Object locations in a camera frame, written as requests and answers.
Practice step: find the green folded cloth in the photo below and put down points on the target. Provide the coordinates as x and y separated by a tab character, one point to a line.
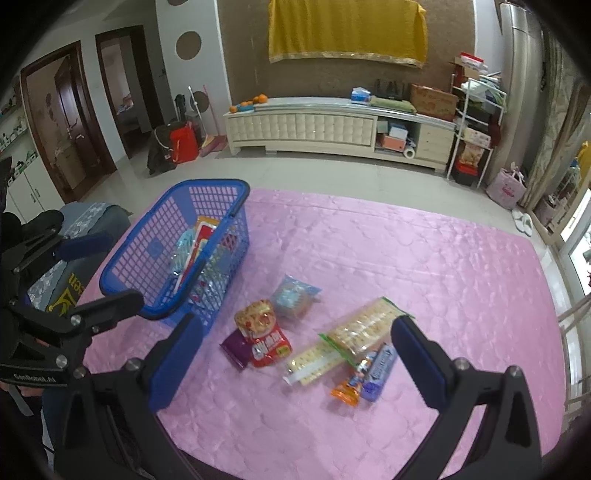
391	105

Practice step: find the pink quilted table cover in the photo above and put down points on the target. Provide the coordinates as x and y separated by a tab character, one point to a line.
415	258

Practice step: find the purple snack packet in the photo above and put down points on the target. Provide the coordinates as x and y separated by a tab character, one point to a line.
234	350

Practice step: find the silver tower air conditioner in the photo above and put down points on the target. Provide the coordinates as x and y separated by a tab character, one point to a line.
519	92

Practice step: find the white slipper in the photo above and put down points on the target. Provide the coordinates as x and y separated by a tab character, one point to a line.
517	220
527	226

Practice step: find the small brown wall disc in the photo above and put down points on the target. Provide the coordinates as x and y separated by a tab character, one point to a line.
200	100

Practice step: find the glass balcony door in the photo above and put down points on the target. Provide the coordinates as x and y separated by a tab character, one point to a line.
577	240

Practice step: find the light blue striped bread packet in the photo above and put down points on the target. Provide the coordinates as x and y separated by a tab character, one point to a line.
295	297

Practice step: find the red broom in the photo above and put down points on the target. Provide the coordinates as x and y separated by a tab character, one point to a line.
213	143

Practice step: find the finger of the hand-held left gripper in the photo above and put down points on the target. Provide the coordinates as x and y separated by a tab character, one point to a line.
111	307
85	245

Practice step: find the grey patterned blanket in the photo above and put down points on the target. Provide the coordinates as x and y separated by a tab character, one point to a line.
106	219

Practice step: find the orange snack packet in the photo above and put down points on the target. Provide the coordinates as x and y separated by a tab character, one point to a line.
353	385

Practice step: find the white paper roll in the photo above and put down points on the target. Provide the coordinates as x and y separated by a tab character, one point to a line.
409	153

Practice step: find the blue fruit dish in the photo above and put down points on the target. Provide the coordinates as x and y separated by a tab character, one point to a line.
247	109

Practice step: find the white metal rack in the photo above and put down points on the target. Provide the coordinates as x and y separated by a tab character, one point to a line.
478	134

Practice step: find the white wall shelf cabinet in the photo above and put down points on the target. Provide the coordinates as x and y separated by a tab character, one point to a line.
27	184

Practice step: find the yellow cloth cover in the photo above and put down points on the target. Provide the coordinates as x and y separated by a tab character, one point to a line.
346	27

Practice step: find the red bag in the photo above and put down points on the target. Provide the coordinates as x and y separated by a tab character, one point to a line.
183	144

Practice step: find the white mop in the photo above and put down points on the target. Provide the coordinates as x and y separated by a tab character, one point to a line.
194	106

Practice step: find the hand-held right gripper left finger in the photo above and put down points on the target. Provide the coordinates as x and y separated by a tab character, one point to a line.
178	364

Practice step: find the brown cardboard box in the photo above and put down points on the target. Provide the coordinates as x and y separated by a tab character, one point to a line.
434	102

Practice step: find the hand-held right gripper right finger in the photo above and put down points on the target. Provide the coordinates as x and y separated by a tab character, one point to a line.
420	364

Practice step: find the blue plastic basket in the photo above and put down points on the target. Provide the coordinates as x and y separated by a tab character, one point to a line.
212	184

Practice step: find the brown doorway frame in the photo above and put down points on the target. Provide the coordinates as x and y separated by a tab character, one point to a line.
152	92

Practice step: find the orange flat box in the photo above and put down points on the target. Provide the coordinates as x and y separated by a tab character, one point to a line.
391	142

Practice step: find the purple candy roll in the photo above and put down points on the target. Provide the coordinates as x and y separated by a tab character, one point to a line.
378	376

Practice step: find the patterned beige curtain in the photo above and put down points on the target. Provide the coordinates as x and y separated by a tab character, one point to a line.
554	129

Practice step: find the cream television cabinet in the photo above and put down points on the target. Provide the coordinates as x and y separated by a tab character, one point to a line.
300	127

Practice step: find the brown round wall disc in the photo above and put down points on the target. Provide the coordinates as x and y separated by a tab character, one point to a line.
189	45

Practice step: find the red white box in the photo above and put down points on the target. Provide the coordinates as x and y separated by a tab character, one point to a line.
472	61

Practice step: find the green edged cracker packet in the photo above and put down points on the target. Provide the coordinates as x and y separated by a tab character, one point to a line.
364	323

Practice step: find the red green snack packet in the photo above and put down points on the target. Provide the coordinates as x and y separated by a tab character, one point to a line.
205	240

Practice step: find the pink bag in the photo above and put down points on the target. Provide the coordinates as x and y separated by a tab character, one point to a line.
506	189

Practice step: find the long cracker packet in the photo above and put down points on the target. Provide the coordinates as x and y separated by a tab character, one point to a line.
309	367

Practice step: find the brown wooden door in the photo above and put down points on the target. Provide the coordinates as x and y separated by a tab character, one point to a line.
69	115

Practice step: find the black bag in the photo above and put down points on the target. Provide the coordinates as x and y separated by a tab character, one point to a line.
161	147

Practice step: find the blue tissue box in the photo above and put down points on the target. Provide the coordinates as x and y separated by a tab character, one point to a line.
361	94

